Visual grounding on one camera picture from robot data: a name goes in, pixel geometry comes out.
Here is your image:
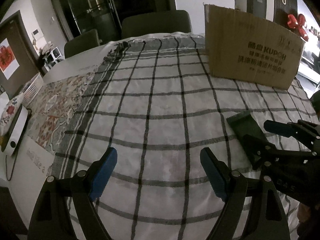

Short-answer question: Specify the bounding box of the floral cushion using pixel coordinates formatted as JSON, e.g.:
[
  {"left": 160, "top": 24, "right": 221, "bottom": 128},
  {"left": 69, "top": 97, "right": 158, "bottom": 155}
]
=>
[{"left": 1, "top": 93, "right": 24, "bottom": 137}]

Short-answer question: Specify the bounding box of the floral table runner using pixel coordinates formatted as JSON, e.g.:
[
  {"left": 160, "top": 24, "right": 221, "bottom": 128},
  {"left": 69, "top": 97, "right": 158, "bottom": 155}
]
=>
[{"left": 26, "top": 73, "right": 94, "bottom": 155}]

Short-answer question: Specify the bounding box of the red balloon decoration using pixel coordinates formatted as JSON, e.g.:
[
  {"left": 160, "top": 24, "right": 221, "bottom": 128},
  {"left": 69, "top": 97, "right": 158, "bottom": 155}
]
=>
[{"left": 287, "top": 14, "right": 309, "bottom": 42}]

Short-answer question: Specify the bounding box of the black snack packet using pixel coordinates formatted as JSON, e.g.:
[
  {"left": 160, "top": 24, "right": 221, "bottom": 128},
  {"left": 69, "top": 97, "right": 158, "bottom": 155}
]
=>
[{"left": 227, "top": 111, "right": 267, "bottom": 141}]

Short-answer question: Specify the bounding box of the brown cardboard box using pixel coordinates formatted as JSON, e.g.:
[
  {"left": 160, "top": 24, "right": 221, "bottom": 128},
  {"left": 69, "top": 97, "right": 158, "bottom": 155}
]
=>
[{"left": 204, "top": 4, "right": 305, "bottom": 90}]

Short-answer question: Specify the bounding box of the red paper door poster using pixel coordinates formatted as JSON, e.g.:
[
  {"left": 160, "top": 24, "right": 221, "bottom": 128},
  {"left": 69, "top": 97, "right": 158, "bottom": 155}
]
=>
[{"left": 0, "top": 38, "right": 20, "bottom": 80}]

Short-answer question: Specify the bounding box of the person's right hand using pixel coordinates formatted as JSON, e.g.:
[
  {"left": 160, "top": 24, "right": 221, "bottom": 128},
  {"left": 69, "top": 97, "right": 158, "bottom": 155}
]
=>
[{"left": 295, "top": 202, "right": 320, "bottom": 240}]

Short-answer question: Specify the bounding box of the dark dining chair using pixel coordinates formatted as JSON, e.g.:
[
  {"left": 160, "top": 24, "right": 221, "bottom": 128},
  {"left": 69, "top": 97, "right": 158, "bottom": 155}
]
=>
[
  {"left": 64, "top": 29, "right": 100, "bottom": 59},
  {"left": 121, "top": 10, "right": 192, "bottom": 39}
]

